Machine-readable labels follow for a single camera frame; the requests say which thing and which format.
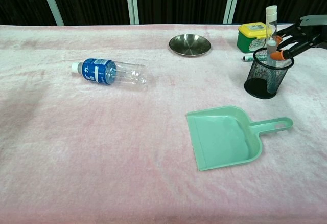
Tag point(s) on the round steel dish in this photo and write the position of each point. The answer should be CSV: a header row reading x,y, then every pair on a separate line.
x,y
189,44

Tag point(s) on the white frame post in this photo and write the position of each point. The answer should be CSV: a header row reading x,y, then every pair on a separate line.
x,y
52,4
132,1
232,1

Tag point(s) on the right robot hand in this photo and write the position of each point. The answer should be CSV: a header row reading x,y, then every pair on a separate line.
x,y
306,37

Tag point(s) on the clear bottle blue label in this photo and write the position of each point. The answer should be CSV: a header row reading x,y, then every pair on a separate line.
x,y
98,71

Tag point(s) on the pink plush table cloth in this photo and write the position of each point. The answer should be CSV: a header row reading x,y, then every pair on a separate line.
x,y
102,144

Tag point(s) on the green container yellow lid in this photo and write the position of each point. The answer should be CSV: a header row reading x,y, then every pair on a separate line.
x,y
251,40

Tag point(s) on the black mesh pen holder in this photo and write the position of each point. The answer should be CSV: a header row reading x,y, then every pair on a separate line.
x,y
260,80

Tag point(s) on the green plastic dustpan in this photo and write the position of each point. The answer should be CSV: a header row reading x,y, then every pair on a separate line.
x,y
222,139

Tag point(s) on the transparent test tube white cap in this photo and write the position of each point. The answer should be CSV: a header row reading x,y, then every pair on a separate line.
x,y
271,29

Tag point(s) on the green white marker pen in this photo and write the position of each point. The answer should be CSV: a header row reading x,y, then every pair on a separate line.
x,y
246,58

